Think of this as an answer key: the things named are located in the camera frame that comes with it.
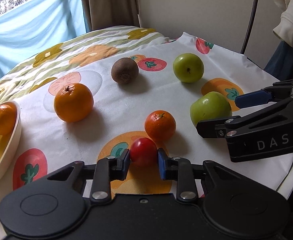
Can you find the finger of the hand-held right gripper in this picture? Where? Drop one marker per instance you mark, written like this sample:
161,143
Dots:
255,98
214,128

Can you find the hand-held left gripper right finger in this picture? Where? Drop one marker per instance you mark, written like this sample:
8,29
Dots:
161,165

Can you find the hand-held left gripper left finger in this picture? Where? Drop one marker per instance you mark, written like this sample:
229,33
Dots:
126,160

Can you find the red tomato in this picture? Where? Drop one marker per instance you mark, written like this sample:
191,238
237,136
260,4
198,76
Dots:
144,152

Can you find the green apple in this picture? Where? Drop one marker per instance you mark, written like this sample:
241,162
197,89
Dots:
188,67
209,107

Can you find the small mandarin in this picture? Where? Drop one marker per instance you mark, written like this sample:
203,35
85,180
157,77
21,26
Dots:
160,126

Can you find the orange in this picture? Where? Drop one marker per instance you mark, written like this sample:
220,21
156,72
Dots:
73,102
3,119

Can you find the brown kiwi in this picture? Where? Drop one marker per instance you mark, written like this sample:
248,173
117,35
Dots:
124,70

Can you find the cream bowl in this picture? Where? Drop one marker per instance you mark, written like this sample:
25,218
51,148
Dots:
9,150

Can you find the blue jeans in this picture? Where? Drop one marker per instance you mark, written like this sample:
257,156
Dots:
284,60

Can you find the fruit-print white tablecloth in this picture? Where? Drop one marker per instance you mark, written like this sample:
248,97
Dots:
116,105

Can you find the white garment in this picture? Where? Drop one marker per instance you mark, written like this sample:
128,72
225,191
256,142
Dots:
291,15

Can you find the floral striped blanket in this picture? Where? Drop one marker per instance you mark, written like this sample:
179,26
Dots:
66,47

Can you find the beige curtain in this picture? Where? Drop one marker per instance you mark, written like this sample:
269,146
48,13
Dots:
109,2

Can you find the light blue hanging cloth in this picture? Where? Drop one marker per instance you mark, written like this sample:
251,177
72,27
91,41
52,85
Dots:
31,30

